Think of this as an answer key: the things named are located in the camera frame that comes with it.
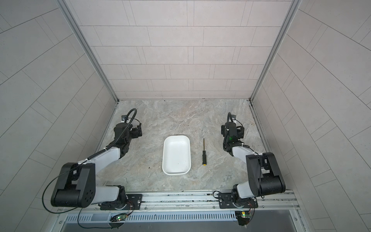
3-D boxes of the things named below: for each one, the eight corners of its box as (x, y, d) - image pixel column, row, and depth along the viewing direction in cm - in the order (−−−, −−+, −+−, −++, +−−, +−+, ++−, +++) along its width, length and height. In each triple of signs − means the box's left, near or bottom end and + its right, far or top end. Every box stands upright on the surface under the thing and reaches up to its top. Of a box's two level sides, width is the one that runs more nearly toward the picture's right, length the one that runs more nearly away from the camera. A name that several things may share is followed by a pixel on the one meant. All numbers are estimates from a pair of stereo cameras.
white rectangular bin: (160, 176, 81) (158, 173, 76) (165, 139, 96) (164, 135, 91) (190, 177, 81) (190, 173, 77) (191, 140, 96) (191, 135, 91)
